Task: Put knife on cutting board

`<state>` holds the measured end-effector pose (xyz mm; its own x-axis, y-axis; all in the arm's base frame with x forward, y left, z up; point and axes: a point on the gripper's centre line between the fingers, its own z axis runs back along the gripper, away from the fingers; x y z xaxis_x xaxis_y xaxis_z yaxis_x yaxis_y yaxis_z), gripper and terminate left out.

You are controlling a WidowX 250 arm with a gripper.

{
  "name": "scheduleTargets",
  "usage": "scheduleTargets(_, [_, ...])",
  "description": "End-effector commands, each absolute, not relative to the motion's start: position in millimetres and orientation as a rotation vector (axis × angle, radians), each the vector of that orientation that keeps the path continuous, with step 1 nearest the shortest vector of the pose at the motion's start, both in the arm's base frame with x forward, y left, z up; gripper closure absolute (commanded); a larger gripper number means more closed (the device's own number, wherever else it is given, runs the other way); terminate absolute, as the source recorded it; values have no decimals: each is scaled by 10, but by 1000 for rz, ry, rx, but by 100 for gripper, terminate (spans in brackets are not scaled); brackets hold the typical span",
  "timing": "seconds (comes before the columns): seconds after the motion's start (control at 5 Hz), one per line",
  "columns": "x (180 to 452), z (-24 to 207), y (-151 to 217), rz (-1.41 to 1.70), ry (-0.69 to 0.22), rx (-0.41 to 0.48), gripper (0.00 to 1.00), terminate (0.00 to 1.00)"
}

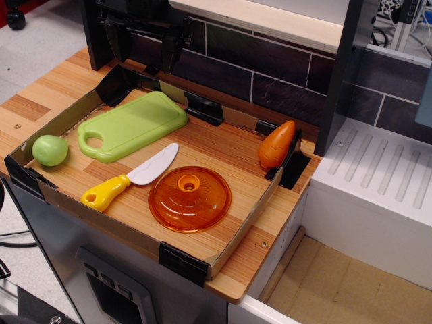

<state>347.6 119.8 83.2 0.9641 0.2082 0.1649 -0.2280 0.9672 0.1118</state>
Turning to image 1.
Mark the orange toy carrot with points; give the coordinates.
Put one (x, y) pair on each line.
(274, 148)

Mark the orange transparent pot lid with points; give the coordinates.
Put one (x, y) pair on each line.
(189, 199)

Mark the black chair caster wheel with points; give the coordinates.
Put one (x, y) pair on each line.
(16, 19)

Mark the yellow handled white toy knife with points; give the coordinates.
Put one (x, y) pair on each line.
(100, 196)

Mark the white toy sink drainboard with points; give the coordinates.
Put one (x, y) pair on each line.
(370, 198)

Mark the cardboard fence with black tape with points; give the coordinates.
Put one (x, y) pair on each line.
(225, 258)

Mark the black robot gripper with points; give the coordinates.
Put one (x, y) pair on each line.
(148, 16)

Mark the toy oven front panel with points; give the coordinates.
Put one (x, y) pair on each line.
(119, 297)

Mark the light wooden upper shelf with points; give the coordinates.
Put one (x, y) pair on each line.
(285, 25)

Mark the green plastic cutting board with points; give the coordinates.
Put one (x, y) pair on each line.
(123, 130)

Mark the black upright cabinet post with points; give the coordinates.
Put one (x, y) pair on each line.
(356, 35)

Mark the green toy pear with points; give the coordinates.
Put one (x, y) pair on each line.
(50, 150)

